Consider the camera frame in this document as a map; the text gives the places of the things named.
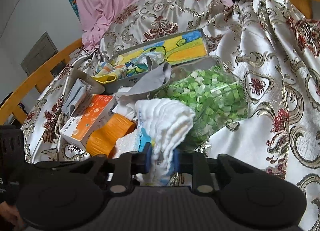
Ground grey wall hatch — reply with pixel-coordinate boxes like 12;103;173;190
21;31;67;77

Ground white terry towel blue trim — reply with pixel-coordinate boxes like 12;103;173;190
114;130;152;160

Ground orange plastic cup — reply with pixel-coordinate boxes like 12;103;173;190
86;114;136;157

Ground person's left hand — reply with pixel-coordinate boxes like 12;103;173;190
0;201;25;230

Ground floral satin blanket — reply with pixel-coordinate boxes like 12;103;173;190
19;0;320;231

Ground grey cloth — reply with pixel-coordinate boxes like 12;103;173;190
117;55;173;102

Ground white gauze towel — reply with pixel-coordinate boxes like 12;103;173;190
135;99;196;180

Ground wooden bed frame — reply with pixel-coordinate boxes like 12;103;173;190
0;0;313;126

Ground beige drawstring bag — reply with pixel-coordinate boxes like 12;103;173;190
55;68;106;137

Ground light blue packet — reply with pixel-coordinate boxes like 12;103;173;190
61;79;93;122

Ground metal tray with colourful print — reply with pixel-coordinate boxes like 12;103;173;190
106;28;210;95

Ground orange and white box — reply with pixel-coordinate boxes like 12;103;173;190
60;94;118;152

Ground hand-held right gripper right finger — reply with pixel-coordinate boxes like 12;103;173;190
172;149;241;194

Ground thin white cloth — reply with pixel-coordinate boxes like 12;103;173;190
114;92;140;125

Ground clear jar of green paper stars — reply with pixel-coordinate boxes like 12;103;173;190
154;58;249;148

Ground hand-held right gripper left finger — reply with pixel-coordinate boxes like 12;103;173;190
84;143;153;194

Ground yellow striped small towel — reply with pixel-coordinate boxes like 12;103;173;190
92;60;128;83

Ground teal wall poster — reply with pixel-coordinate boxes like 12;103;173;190
68;0;80;21

